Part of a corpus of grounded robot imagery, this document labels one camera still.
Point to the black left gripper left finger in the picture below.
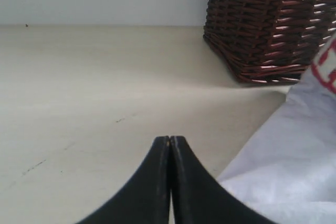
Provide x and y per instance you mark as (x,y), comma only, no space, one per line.
(145,198)

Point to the white t-shirt red lettering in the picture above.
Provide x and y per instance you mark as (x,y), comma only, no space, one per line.
(286,170)

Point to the dark brown wicker basket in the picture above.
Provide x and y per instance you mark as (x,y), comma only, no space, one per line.
(268,41)

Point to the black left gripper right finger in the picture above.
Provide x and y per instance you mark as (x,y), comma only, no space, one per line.
(197,197)

